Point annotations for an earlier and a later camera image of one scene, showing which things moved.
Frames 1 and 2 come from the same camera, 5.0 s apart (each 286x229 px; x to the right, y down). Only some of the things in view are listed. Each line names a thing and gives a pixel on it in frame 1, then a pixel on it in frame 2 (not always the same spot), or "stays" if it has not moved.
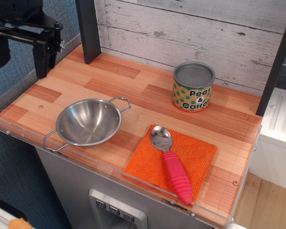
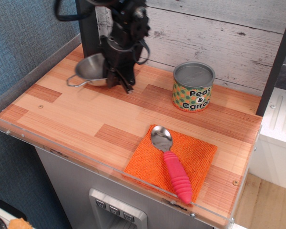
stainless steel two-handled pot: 86,122 to 92,67
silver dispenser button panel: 107,212 stays
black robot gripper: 25,19 to 124,47
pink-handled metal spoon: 162,137 stays
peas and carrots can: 192,86 stays
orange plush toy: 19,223 stays
